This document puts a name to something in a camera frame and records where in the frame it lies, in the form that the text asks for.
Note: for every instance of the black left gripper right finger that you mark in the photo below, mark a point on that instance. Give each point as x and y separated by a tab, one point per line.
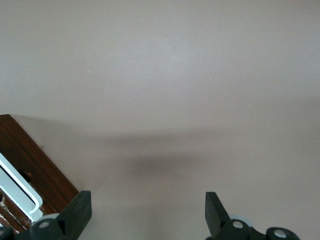
215	215

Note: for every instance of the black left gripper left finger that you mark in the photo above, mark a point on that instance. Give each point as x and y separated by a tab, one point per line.
75	215

